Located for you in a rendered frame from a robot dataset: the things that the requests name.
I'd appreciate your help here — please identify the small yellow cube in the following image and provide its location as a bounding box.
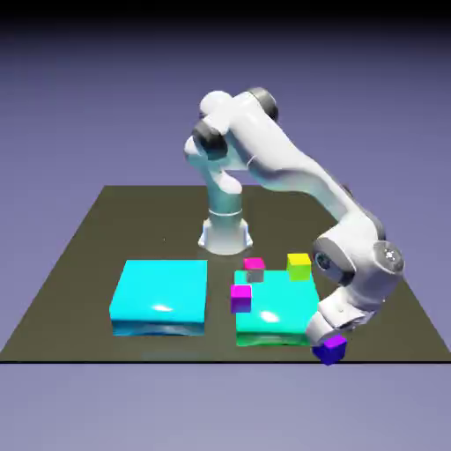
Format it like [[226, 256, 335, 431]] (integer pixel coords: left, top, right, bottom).
[[285, 252, 313, 282]]

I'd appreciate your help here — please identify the small magenta cube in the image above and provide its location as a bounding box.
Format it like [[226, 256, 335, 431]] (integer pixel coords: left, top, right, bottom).
[[230, 284, 253, 314]]

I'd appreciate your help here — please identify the small purple cube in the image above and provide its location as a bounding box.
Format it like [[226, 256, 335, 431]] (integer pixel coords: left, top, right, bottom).
[[311, 334, 348, 366]]

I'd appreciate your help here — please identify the large cyan box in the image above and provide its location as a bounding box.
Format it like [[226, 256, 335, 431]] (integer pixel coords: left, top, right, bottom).
[[108, 259, 209, 337]]

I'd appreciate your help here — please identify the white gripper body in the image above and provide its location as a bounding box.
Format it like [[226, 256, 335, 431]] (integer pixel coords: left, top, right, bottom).
[[305, 311, 344, 348]]

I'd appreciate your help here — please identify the large turquoise box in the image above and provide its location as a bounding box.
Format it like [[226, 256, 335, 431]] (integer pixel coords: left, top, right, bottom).
[[233, 269, 321, 348]]

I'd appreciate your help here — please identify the small pink cube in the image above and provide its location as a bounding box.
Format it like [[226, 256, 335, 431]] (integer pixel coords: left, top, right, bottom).
[[242, 257, 266, 284]]

